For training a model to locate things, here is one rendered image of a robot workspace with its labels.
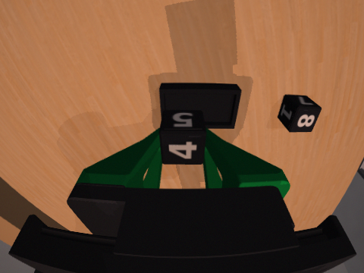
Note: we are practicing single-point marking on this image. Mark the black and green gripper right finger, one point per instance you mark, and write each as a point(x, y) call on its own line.
point(238, 167)

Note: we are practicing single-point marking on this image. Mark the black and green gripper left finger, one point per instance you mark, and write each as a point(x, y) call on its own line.
point(128, 166)

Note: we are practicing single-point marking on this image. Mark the black number cube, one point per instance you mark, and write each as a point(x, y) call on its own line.
point(182, 137)
point(298, 113)

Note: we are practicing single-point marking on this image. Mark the black rectangular tray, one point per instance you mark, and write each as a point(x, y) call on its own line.
point(219, 102)

